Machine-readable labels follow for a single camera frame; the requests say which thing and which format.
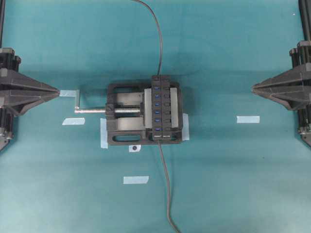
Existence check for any blue tape bottom centre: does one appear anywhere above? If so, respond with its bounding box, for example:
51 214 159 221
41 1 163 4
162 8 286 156
123 176 149 184

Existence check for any blue tape right side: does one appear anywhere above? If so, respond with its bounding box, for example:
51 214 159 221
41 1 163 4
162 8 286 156
237 116 260 124

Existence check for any blue tape vise right edge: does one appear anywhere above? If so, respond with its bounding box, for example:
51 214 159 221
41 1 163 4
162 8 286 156
182 113 190 141

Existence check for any black frame rail right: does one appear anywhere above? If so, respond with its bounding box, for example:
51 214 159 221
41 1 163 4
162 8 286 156
298 0 311 41

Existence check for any black frame rail left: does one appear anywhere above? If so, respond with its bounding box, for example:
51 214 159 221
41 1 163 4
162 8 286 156
0 0 6 47

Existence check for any blue tape vise left edge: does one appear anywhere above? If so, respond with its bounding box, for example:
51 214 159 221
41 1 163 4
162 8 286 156
100 118 108 149

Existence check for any blue tape near crank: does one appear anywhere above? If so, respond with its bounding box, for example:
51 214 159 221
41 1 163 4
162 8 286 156
59 90 80 98

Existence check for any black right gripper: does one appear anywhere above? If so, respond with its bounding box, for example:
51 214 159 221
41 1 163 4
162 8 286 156
251 40 311 148

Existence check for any black bench vise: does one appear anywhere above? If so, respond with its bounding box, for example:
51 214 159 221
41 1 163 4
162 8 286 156
105 80 183 146

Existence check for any silver vise crank handle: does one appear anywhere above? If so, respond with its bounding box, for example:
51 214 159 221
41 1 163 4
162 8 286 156
74 89 105 114

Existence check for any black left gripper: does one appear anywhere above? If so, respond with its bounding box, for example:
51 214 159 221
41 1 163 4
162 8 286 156
0 47 60 146

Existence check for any black multi-port USB hub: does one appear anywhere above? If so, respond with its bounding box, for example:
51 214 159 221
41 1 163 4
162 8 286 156
151 75 172 140

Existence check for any small tape with black dot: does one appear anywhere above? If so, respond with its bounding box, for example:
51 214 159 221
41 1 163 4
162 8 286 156
129 145 141 152

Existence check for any blue tape left lower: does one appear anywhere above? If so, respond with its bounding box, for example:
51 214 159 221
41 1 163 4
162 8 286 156
62 117 85 125

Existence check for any blue tape vise edge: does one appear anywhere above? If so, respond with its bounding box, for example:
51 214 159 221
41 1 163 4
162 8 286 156
182 113 190 141
100 118 108 149

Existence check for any black frame rail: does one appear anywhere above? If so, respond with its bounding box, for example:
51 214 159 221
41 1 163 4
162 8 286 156
298 0 311 41
0 0 6 47

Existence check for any grey hub power cable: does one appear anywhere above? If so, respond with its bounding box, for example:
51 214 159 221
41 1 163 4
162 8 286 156
157 139 181 233

